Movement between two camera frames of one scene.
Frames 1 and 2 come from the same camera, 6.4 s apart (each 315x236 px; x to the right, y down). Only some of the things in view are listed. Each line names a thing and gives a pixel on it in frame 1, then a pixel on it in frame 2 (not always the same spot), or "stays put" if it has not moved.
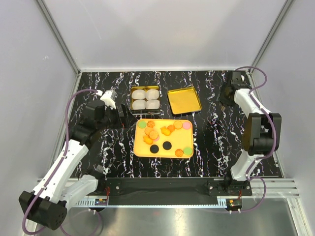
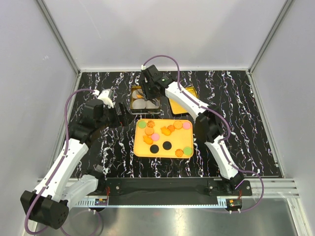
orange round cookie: [153, 134] -> [140, 96]
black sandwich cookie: [167, 145] stays put
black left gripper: [118, 124] stays put
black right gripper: [222, 99] -> [144, 84]
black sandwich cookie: [154, 149] stays put
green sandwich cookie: [141, 124] stays put
